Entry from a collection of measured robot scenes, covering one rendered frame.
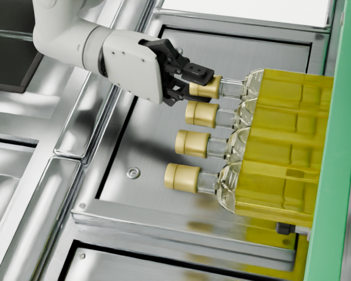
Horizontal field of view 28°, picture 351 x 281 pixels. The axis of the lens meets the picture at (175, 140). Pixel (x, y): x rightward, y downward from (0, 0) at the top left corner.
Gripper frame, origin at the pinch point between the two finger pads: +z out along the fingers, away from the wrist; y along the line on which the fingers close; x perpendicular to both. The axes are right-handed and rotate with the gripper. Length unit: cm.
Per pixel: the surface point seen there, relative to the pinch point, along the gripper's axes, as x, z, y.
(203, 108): -5.3, 3.5, 1.7
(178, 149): -12.6, 3.5, 0.7
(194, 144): -11.6, 5.4, 1.6
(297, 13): 35.0, 2.1, -12.6
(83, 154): -11.2, -15.8, -12.9
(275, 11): 33.5, -1.8, -12.6
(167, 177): -17.8, 4.9, 1.4
